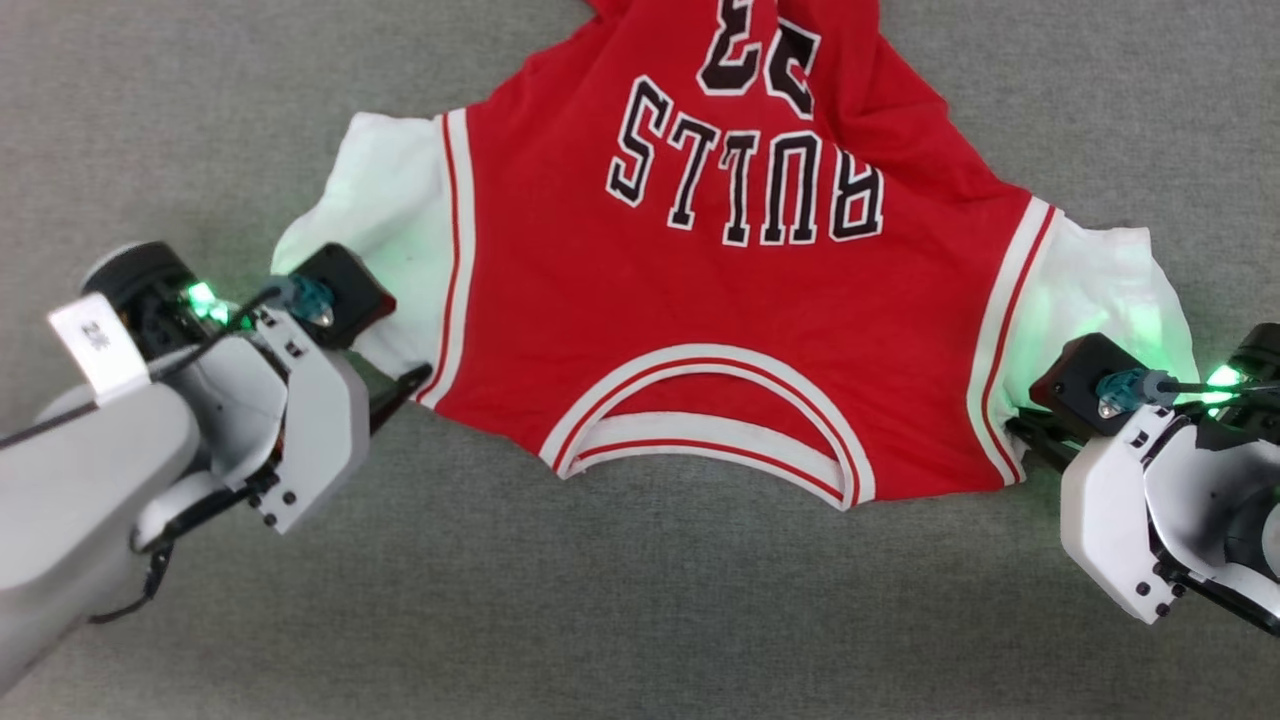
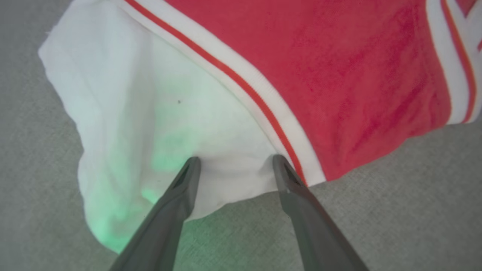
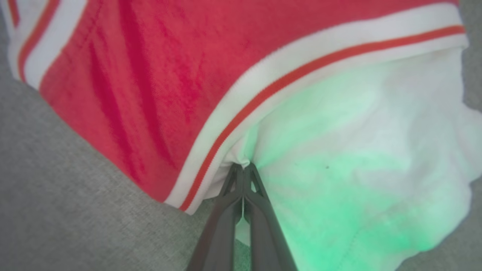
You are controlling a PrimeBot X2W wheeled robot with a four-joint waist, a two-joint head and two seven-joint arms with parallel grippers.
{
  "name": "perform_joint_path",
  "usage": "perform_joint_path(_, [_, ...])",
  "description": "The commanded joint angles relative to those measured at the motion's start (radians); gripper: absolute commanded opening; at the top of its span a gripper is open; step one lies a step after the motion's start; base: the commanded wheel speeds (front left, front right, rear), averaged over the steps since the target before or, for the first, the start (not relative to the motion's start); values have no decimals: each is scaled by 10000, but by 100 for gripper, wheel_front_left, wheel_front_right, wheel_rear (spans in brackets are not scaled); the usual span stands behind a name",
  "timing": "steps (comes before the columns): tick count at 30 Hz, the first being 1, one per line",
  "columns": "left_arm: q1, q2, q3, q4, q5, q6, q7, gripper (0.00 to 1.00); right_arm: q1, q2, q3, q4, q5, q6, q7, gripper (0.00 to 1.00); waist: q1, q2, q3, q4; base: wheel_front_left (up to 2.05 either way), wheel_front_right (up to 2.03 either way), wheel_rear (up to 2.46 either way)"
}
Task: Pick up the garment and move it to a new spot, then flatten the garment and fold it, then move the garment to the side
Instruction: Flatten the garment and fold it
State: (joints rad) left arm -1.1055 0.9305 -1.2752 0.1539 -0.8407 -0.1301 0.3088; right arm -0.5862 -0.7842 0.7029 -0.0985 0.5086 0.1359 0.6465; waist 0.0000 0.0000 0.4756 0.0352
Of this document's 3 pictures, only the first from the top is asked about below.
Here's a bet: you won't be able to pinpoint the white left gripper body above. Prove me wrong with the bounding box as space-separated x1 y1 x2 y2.
180 285 373 537

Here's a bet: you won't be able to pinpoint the white paper label tag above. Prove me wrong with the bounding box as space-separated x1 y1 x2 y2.
47 292 152 407

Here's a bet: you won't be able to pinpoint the red Bulls jersey white sleeves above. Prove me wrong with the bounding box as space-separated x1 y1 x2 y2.
272 0 1199 512

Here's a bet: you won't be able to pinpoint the grey fabric sofa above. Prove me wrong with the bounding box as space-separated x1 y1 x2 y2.
0 0 1280 720

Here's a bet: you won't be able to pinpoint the thin black looped cable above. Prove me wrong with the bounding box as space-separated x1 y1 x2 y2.
88 540 173 627

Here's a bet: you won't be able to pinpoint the black cable with teal plug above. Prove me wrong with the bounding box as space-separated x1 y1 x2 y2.
1095 367 1280 419
0 275 337 449

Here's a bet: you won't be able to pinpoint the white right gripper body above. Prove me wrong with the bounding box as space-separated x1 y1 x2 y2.
1059 403 1242 625

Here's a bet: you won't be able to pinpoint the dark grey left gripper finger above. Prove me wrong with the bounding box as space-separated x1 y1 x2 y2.
370 363 434 437

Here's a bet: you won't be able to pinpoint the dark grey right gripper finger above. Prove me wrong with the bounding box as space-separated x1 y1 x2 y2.
1004 411 1082 474

